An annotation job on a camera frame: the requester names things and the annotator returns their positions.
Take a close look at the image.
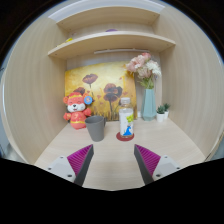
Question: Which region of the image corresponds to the small plant in white pot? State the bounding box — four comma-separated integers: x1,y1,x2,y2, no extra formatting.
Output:
163,102,172,120
155,105,167,123

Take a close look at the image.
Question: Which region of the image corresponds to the flat round red coaster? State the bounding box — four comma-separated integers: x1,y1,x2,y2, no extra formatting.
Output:
115,131,135,142

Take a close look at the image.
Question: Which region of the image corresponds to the pink and white flower bouquet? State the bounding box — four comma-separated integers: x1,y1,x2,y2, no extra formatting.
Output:
125,52,163,90

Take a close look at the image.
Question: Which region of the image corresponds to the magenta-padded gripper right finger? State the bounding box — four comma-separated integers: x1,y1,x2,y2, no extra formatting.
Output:
133,143,183,186

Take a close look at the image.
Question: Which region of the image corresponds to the wooden shelf unit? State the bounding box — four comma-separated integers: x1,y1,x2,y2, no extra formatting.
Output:
47,5,177,61

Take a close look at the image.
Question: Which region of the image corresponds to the red and white plush toy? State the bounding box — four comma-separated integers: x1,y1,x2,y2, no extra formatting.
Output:
62,92,94,130

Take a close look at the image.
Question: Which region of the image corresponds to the grey mug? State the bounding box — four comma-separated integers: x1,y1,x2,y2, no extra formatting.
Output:
84,115,107,143

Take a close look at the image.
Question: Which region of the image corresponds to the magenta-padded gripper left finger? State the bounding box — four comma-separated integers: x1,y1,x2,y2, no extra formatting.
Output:
46,143,95,187

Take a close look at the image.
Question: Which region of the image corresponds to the clear printed water bottle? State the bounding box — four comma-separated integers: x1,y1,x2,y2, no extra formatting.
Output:
118,97,135,139

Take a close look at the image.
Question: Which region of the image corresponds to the yellow poppy flower painting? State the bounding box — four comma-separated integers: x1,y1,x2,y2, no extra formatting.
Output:
64,61,138,122

